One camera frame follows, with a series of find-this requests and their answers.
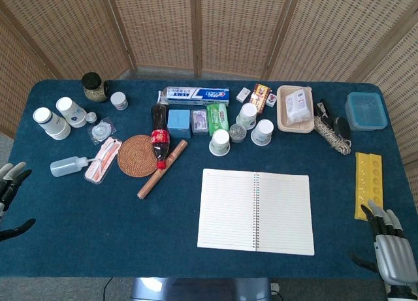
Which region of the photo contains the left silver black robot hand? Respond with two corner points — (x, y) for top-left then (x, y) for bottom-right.
(0, 161), (37, 242)

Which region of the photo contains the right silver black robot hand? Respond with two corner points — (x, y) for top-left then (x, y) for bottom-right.
(351, 199), (418, 287)

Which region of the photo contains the white spiral notebook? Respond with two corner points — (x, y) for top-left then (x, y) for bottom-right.
(197, 168), (315, 257)

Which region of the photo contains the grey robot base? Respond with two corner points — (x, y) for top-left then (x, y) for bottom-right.
(129, 277), (272, 301)

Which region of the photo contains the clear plastic squeeze bottle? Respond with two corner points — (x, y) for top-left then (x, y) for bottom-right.
(50, 155), (99, 178)

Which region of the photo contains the white blue paper cup stack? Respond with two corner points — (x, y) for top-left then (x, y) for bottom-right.
(55, 96), (88, 129)
(32, 106), (72, 141)

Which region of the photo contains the yellow plastic hole rack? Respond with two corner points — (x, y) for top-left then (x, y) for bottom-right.
(354, 151), (383, 221)

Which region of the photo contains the pink toothbrush blister pack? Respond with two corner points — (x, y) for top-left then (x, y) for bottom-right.
(84, 136), (123, 185)

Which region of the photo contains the round disc in clear packet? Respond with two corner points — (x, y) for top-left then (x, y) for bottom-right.
(86, 117), (118, 146)

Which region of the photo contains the blue table cloth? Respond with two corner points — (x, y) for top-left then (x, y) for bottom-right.
(0, 78), (418, 279)

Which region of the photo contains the glass jar black lid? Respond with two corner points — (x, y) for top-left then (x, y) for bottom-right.
(81, 72), (110, 103)

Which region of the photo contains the round woven rattan coaster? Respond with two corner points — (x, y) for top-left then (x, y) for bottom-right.
(116, 135), (159, 178)

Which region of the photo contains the small white cream jar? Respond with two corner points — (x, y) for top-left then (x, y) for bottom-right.
(110, 91), (129, 111)

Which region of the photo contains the brown paper wrapped roll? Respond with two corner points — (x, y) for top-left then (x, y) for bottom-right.
(137, 139), (189, 200)

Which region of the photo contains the blue lidded plastic container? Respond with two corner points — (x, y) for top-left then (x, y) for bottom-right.
(345, 91), (389, 132)

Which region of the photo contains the cola bottle red label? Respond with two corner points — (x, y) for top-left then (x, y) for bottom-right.
(150, 104), (172, 170)

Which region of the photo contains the black clip tool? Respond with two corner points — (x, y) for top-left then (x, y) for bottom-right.
(313, 98), (336, 127)

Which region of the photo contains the light blue square box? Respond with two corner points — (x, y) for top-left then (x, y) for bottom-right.
(167, 109), (192, 140)

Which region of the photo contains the beige pulp food tray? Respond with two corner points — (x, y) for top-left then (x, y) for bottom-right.
(276, 85), (315, 135)

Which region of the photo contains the white plastic packet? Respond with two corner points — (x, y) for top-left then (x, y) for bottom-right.
(285, 87), (313, 125)

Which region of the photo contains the white green paper cup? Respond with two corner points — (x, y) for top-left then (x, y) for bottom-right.
(250, 119), (275, 147)
(208, 129), (231, 157)
(236, 103), (259, 131)

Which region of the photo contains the small grey purple case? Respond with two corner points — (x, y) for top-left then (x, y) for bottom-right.
(190, 108), (209, 135)

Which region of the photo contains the round metal pin tin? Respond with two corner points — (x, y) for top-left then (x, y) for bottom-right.
(229, 123), (248, 144)

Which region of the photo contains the blue white toothpaste box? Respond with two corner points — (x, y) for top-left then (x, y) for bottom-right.
(157, 86), (231, 106)

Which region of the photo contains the red playing card box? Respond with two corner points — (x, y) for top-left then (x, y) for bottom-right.
(249, 83), (272, 115)

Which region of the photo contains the woven bamboo folding screen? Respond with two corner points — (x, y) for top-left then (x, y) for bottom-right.
(0, 0), (418, 215)

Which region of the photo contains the green wet wipes pack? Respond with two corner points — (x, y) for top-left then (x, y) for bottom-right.
(206, 103), (230, 137)

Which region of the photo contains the small white box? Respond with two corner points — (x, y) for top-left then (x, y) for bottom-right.
(235, 87), (251, 104)

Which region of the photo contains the coiled twine rope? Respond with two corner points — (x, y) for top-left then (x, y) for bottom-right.
(313, 115), (353, 155)

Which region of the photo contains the black floor cable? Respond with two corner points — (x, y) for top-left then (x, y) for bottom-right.
(103, 277), (114, 301)

